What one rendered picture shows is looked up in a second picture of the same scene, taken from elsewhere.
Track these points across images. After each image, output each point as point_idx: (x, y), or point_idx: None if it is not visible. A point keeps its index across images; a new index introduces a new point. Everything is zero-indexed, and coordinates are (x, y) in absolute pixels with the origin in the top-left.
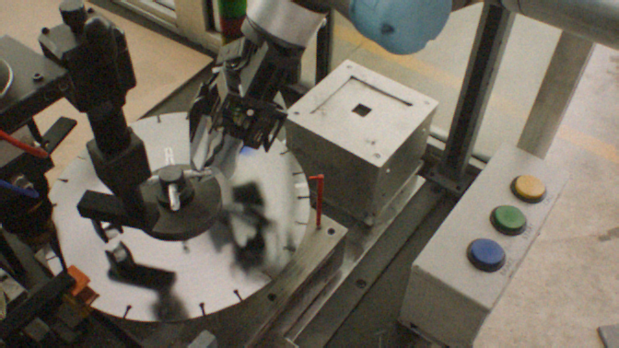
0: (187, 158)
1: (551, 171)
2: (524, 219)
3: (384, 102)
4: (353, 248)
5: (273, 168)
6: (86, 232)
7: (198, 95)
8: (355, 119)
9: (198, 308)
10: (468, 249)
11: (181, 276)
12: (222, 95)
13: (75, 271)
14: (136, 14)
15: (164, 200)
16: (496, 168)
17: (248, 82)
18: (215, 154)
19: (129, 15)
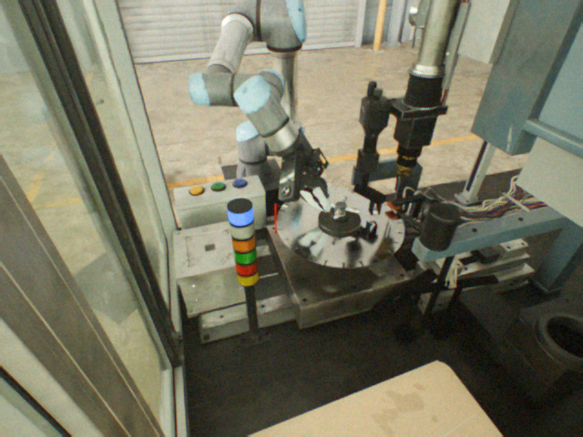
0: (323, 235)
1: (179, 191)
2: (215, 182)
3: (194, 245)
4: (258, 250)
5: (290, 216)
6: (383, 226)
7: (321, 177)
8: (219, 244)
9: (351, 189)
10: (243, 186)
11: (352, 198)
12: (319, 153)
13: (392, 206)
14: None
15: (346, 211)
16: (195, 200)
17: (309, 146)
18: (319, 199)
19: None
